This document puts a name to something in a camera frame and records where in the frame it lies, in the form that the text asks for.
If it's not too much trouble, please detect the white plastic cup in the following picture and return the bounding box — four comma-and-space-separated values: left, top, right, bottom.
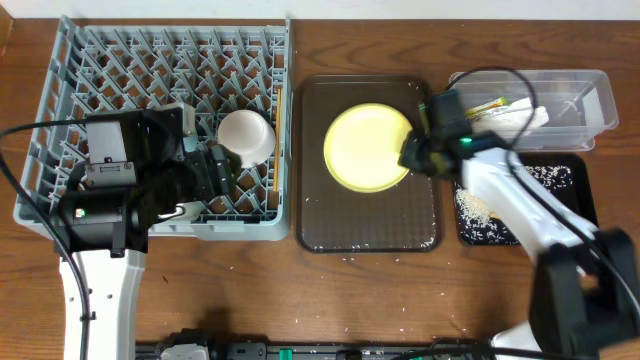
158, 201, 204, 223

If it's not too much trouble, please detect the green orange snack wrapper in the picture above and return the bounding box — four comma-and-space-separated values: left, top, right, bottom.
465, 97, 509, 119

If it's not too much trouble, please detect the white pink bowl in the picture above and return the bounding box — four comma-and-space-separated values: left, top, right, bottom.
217, 110, 276, 168

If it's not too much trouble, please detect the yellow round plate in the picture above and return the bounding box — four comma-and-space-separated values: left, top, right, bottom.
323, 103, 412, 193

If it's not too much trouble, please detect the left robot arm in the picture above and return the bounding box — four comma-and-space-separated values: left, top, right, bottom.
52, 108, 241, 359

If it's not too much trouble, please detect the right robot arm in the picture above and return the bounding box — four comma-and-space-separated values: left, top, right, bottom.
399, 90, 639, 359

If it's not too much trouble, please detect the grey plastic dishwasher rack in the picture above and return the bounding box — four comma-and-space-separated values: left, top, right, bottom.
21, 18, 294, 241

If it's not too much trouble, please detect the clear plastic waste bin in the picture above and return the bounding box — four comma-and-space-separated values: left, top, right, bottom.
449, 69, 619, 152

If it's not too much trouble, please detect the white crumpled napkin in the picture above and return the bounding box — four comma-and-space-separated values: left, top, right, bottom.
467, 97, 549, 137

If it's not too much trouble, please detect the pile of rice scraps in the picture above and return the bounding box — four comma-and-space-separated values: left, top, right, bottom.
454, 165, 579, 246

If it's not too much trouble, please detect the dark brown serving tray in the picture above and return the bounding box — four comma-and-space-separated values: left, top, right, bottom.
295, 75, 443, 253

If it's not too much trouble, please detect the black flat tray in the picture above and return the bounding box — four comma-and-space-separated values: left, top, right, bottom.
453, 154, 598, 246

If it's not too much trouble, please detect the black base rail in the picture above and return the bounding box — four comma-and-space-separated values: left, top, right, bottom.
134, 329, 485, 360

